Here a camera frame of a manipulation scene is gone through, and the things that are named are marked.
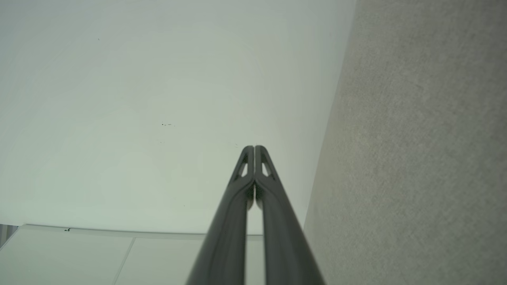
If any grey fabric sofa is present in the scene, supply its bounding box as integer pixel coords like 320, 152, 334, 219
303, 0, 507, 285

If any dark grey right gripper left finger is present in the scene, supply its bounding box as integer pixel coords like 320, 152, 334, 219
185, 145, 255, 285

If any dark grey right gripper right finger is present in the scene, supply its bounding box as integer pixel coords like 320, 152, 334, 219
255, 145, 326, 285

